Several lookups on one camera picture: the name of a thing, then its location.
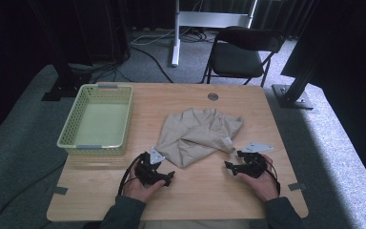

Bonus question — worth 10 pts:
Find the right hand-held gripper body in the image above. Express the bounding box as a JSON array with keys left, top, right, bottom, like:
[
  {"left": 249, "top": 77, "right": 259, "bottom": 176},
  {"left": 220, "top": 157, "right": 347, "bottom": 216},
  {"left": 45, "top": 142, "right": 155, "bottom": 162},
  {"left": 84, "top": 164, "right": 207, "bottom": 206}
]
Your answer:
[{"left": 237, "top": 141, "right": 275, "bottom": 179}]

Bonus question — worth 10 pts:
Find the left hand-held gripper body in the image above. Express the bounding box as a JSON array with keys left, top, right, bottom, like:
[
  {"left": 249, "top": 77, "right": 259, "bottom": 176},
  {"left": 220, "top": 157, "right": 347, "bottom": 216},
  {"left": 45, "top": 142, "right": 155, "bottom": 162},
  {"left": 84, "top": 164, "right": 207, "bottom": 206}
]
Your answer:
[{"left": 134, "top": 147, "right": 166, "bottom": 187}]

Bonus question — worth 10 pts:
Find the beige shirt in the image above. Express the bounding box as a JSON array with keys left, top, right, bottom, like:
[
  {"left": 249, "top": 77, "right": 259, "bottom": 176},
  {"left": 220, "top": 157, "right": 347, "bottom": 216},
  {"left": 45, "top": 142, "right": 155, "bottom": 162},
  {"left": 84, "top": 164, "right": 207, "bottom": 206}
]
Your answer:
[{"left": 154, "top": 107, "right": 245, "bottom": 169}]

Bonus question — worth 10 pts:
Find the person's left hand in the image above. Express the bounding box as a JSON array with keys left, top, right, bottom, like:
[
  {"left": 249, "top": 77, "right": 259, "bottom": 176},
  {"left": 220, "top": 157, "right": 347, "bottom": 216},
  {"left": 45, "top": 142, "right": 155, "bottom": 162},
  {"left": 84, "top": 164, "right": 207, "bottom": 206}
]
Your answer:
[{"left": 121, "top": 163, "right": 167, "bottom": 204}]

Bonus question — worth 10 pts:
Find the person's right hand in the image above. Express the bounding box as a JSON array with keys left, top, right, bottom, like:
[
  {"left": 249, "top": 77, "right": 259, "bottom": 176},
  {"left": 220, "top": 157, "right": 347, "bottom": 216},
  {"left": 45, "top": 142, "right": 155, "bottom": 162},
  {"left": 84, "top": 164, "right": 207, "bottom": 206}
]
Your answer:
[{"left": 235, "top": 154, "right": 281, "bottom": 203}]

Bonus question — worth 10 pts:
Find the grey tape strip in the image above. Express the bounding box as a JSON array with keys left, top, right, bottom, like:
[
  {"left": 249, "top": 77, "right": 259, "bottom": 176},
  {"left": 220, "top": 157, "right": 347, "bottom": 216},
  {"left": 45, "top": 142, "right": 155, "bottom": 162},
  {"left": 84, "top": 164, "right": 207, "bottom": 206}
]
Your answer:
[
  {"left": 52, "top": 185, "right": 69, "bottom": 196},
  {"left": 287, "top": 182, "right": 308, "bottom": 192}
]

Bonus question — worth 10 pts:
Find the light green plastic basket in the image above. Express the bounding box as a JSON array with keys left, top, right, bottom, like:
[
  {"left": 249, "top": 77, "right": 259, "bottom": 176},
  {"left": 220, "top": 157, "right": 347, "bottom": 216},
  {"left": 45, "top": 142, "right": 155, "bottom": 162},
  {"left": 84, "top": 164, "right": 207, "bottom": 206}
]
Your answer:
[{"left": 56, "top": 83, "right": 134, "bottom": 156}]

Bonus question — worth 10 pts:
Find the black folding chair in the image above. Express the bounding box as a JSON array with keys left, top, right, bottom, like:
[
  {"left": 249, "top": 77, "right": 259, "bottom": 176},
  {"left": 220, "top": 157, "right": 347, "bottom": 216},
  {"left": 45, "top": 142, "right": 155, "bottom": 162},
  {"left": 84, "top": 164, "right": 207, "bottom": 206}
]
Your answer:
[{"left": 201, "top": 25, "right": 286, "bottom": 89}]

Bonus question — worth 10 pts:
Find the black metal stand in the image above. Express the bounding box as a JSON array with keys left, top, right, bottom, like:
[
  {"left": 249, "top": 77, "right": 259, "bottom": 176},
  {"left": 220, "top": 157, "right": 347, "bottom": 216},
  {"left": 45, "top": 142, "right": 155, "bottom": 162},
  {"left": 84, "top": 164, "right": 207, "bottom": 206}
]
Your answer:
[{"left": 28, "top": 0, "right": 93, "bottom": 102}]

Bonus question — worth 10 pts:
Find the dark curtain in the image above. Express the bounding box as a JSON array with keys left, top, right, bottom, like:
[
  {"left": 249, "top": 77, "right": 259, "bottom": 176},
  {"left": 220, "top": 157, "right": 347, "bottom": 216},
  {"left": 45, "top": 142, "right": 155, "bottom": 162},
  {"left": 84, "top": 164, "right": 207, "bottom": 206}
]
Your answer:
[{"left": 71, "top": 0, "right": 132, "bottom": 65}]

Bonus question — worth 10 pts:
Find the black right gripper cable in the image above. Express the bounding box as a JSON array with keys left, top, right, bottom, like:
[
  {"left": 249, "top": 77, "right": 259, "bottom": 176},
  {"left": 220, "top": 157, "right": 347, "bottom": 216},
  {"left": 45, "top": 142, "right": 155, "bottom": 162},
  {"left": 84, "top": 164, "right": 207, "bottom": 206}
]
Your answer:
[{"left": 264, "top": 157, "right": 282, "bottom": 197}]

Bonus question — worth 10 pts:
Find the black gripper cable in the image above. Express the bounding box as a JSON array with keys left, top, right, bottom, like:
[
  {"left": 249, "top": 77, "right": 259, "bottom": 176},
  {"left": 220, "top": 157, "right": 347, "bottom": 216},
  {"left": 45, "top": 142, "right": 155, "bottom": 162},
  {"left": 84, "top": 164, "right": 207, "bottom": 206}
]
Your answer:
[
  {"left": 116, "top": 154, "right": 145, "bottom": 197},
  {"left": 264, "top": 157, "right": 282, "bottom": 197}
]

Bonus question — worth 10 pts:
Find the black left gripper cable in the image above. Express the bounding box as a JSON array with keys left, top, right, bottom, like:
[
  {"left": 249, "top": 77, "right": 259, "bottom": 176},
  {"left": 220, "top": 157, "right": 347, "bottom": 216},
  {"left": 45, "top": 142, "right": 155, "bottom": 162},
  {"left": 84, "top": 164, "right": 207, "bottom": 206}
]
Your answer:
[{"left": 116, "top": 154, "right": 145, "bottom": 197}]

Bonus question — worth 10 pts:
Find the black stand with base plate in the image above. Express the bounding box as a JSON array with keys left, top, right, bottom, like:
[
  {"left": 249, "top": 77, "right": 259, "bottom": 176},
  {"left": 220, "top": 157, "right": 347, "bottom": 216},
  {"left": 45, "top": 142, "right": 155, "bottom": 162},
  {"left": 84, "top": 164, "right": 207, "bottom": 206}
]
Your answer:
[{"left": 271, "top": 0, "right": 319, "bottom": 111}]

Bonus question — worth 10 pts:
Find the thin black floor cable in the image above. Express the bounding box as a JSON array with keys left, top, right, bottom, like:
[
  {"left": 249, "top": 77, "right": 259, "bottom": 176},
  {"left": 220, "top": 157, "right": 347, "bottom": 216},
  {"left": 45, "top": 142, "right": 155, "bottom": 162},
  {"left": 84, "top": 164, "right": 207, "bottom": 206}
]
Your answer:
[{"left": 0, "top": 159, "right": 69, "bottom": 229}]

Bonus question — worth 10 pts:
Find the white floor cable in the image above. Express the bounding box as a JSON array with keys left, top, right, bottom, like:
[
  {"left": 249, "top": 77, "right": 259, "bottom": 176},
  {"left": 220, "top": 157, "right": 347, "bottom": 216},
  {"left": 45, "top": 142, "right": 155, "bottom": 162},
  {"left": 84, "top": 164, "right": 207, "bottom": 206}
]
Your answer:
[{"left": 130, "top": 27, "right": 180, "bottom": 46}]

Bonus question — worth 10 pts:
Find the white metal stand frame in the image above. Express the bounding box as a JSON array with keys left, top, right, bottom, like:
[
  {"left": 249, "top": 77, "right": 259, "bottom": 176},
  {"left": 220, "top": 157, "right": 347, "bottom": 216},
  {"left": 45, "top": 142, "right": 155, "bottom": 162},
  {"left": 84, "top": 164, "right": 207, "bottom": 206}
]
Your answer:
[{"left": 170, "top": 0, "right": 259, "bottom": 68}]

